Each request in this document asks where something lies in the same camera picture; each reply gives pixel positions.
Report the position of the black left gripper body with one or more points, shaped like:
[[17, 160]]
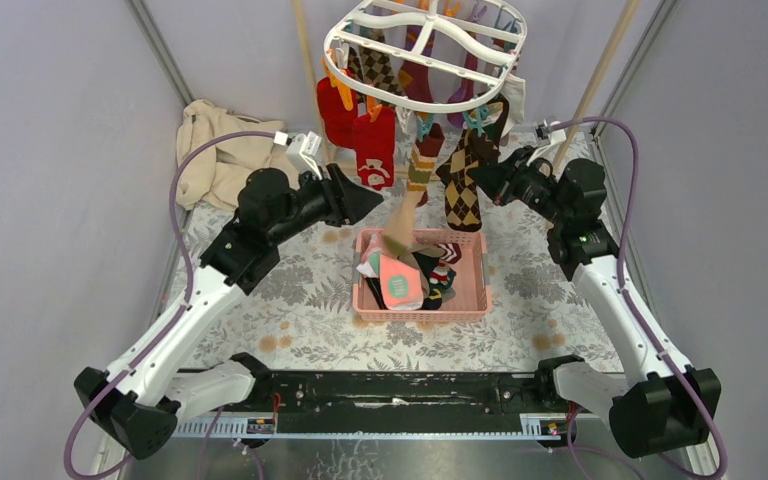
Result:
[[316, 202]]

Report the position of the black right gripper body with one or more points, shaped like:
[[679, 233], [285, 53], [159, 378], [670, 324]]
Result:
[[533, 189]]

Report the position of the brown argyle sock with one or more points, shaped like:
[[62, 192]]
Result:
[[476, 147]]

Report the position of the black pinstriped sock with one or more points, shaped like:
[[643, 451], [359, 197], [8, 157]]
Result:
[[374, 286]]

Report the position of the pink sock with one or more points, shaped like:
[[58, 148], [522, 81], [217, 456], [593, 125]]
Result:
[[400, 282]]

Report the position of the teal green sock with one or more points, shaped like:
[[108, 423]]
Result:
[[441, 279]]

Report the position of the beige long sock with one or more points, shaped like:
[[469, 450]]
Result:
[[439, 257]]

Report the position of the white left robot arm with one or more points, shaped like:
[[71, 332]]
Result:
[[138, 400]]

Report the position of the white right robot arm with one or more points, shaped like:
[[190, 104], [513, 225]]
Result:
[[663, 402]]

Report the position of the wooden hanger stand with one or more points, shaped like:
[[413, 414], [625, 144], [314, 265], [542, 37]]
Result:
[[563, 64]]

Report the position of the red santa sock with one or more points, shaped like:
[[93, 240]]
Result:
[[374, 146]]

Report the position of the white sock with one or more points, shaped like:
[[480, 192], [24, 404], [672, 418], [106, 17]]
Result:
[[514, 91]]

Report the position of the cream crumpled cloth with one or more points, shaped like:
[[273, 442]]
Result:
[[218, 173]]

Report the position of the pink plastic basket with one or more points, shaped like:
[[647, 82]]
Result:
[[472, 293]]

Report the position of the magenta purple striped sock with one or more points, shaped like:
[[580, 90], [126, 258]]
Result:
[[414, 78]]

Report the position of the tan argyle sock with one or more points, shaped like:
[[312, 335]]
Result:
[[374, 68]]

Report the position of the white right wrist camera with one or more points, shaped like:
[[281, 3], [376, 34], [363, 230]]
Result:
[[547, 137]]

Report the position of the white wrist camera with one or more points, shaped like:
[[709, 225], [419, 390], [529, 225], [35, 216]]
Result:
[[298, 153], [547, 137]]

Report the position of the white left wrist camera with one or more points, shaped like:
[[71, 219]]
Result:
[[298, 153]]

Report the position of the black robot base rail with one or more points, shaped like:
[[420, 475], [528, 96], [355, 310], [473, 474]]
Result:
[[402, 405]]

